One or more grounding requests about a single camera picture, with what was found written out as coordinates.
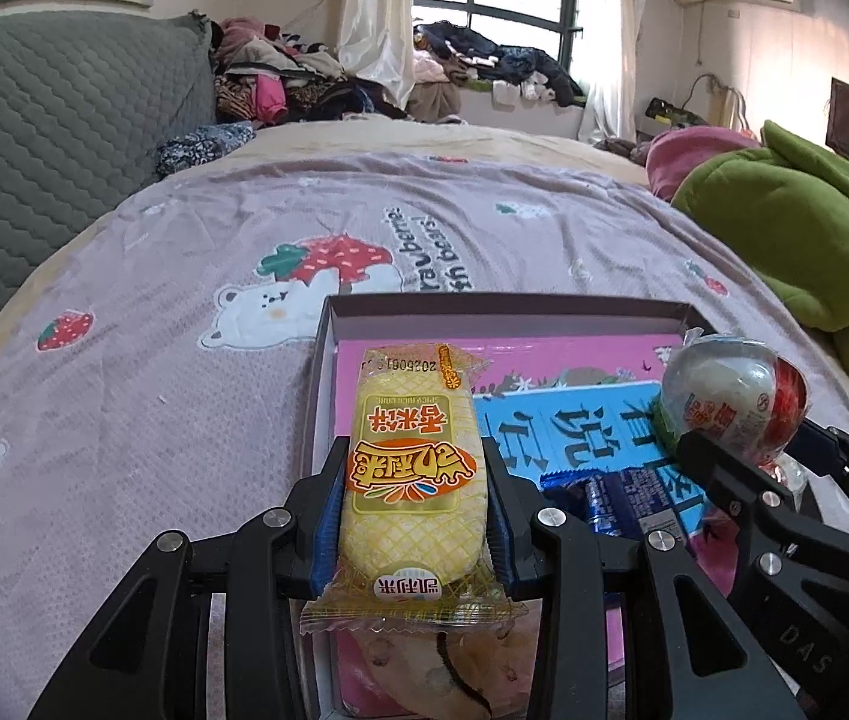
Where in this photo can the dark floral cloth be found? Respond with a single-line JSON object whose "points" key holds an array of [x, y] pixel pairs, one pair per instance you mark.
{"points": [[203, 150]]}

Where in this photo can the green fleece blanket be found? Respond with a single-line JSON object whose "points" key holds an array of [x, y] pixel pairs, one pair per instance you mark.
{"points": [[807, 240]]}

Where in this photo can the grey quilted headboard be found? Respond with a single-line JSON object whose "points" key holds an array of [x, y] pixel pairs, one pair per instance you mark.
{"points": [[57, 127]]}

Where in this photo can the dark blue cookie packet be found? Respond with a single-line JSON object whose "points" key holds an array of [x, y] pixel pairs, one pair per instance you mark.
{"points": [[664, 502]]}

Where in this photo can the yellow cake snack packet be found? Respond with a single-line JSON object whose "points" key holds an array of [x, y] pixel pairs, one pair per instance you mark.
{"points": [[409, 480]]}

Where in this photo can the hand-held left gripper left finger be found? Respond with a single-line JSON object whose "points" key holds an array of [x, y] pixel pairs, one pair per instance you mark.
{"points": [[328, 525]]}

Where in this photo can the brown cloth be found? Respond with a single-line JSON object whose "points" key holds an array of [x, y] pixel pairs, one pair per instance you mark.
{"points": [[432, 101]]}

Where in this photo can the dark clothes on windowsill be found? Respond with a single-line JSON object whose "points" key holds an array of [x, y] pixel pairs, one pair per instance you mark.
{"points": [[499, 60]]}

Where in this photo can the pile of mixed clothes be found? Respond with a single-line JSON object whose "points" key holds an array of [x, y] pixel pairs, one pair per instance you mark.
{"points": [[282, 71]]}

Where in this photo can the beige plush scrunchie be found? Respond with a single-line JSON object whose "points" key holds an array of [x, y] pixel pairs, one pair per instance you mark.
{"points": [[409, 679]]}

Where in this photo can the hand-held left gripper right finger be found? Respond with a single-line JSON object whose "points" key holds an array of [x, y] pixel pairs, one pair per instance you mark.
{"points": [[503, 540]]}

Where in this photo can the cream curtain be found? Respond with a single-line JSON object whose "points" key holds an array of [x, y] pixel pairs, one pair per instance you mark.
{"points": [[612, 37], [375, 15]]}

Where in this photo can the toy egg capsule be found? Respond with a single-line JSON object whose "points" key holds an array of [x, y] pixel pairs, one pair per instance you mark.
{"points": [[724, 390]]}

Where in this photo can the dark bag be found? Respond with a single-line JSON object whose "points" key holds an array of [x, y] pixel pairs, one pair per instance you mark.
{"points": [[672, 112]]}

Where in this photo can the pink blanket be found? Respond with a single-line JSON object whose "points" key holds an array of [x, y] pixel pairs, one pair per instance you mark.
{"points": [[687, 157]]}

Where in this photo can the shallow brown cardboard box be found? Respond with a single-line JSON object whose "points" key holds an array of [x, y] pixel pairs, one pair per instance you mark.
{"points": [[469, 315]]}

